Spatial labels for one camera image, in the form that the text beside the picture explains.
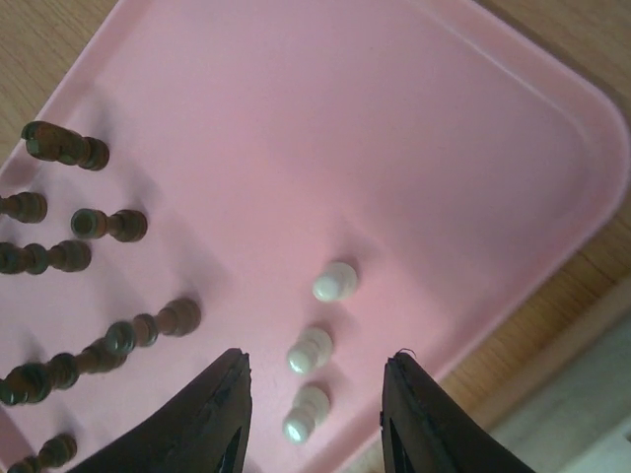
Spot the white chess piece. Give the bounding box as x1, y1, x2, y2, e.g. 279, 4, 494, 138
283, 384, 330, 444
312, 261, 359, 303
287, 326, 333, 375

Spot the wooden chess board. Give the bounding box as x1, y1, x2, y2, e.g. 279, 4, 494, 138
491, 317, 630, 472

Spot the dark chess piece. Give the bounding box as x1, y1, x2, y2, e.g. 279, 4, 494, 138
8, 434, 77, 473
70, 208, 148, 242
21, 120, 109, 171
1, 240, 92, 275
1, 339, 127, 406
1, 192, 47, 224
105, 298, 201, 356

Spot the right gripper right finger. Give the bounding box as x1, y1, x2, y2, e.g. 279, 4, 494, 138
381, 351, 527, 473

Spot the pink plastic tray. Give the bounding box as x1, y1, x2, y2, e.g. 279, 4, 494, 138
1, 1, 630, 472

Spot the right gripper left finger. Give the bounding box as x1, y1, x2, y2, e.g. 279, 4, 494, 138
73, 348, 252, 473

